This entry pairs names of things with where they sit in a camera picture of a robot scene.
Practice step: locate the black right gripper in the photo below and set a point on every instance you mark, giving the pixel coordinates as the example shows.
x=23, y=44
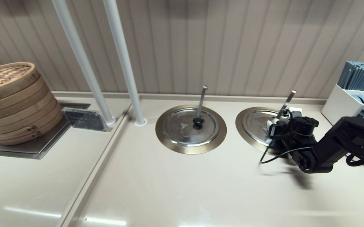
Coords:
x=306, y=127

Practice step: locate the steel pot lid black knob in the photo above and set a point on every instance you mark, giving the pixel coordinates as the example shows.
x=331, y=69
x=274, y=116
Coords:
x=254, y=126
x=178, y=126

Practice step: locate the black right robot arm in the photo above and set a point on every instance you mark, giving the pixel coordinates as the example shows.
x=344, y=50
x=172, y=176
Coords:
x=342, y=142

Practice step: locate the white cutlery holder box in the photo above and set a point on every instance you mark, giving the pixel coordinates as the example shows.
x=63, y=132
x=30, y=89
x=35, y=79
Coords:
x=336, y=104

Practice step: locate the grey-blue chopstick bundle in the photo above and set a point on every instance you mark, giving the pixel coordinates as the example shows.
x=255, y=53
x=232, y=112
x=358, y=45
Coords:
x=358, y=76

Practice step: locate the white metal pole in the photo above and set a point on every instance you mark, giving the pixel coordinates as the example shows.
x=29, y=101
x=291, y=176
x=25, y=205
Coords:
x=80, y=53
x=121, y=53

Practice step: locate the clear acrylic label sign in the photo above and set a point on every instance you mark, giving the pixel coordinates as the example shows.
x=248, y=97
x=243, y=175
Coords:
x=84, y=119

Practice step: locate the stacked bamboo steamer baskets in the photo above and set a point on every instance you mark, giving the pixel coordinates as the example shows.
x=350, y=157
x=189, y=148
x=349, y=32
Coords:
x=18, y=106

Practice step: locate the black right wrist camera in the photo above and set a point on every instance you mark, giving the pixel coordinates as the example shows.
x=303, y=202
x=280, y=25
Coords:
x=276, y=130

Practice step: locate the steel steamer base plate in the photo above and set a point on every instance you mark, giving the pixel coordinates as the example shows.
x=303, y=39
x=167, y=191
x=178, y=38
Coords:
x=27, y=151

